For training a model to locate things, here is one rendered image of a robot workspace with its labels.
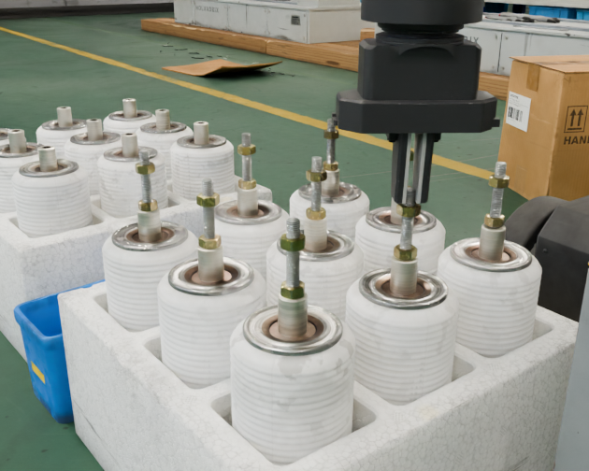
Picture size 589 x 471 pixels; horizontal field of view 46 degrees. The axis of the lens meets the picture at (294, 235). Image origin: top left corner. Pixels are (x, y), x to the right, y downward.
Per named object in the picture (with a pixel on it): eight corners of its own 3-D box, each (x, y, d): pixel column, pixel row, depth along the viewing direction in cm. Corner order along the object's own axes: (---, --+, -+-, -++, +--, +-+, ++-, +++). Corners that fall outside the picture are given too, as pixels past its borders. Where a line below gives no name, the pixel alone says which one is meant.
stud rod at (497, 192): (499, 240, 66) (509, 163, 63) (493, 243, 65) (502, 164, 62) (491, 237, 66) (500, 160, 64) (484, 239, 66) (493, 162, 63)
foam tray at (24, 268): (157, 227, 143) (151, 140, 136) (273, 293, 115) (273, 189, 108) (-46, 278, 120) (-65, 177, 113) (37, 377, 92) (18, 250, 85)
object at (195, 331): (257, 408, 74) (254, 251, 67) (277, 469, 65) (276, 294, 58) (165, 422, 72) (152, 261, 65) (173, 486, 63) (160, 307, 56)
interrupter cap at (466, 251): (472, 278, 62) (473, 272, 62) (436, 247, 69) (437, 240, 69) (548, 270, 64) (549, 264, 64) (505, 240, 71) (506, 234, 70)
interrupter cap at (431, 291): (344, 280, 62) (344, 273, 61) (419, 268, 64) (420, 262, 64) (382, 320, 55) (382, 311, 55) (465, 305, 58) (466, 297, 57)
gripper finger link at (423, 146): (418, 206, 55) (423, 129, 53) (410, 193, 58) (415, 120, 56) (438, 206, 55) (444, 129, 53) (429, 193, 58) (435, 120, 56)
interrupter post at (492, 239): (484, 264, 65) (488, 232, 64) (472, 254, 67) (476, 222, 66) (508, 262, 66) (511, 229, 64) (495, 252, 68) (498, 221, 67)
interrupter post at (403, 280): (383, 288, 60) (385, 253, 59) (408, 284, 61) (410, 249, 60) (396, 300, 58) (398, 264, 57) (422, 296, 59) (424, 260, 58)
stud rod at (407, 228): (406, 277, 58) (412, 192, 55) (395, 274, 59) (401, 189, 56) (411, 273, 59) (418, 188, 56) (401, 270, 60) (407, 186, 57)
